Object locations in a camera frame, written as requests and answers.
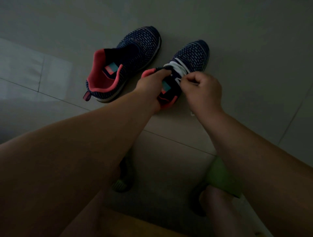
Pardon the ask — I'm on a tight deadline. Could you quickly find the white shoelace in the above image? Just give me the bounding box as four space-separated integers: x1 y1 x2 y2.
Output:
164 58 196 117

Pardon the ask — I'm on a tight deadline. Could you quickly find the blue knit sneaker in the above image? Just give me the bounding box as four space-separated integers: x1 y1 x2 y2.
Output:
141 39 210 110
82 26 162 104

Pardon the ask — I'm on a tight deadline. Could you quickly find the green foam slipper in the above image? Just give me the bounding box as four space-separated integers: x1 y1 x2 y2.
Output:
112 156 135 193
190 156 243 217

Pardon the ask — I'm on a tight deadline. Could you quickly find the person's left leg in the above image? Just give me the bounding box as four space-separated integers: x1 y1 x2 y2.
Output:
60 190 108 237

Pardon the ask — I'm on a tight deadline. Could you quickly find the person's left hand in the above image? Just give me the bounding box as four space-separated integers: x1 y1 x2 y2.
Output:
134 69 172 113

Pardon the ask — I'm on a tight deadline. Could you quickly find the person's leg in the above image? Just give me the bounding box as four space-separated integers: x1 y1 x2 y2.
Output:
60 190 108 237
199 185 257 237

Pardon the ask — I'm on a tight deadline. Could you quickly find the person's right hand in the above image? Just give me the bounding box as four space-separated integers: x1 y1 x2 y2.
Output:
180 71 224 122

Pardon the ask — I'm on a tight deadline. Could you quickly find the person's right leg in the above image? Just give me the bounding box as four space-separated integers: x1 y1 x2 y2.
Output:
199 185 257 237

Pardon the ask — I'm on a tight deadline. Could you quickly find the person's right forearm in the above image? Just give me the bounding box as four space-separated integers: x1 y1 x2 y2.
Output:
200 110 313 237

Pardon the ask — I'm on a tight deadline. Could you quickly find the person's left forearm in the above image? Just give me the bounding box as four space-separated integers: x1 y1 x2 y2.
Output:
0 89 161 237

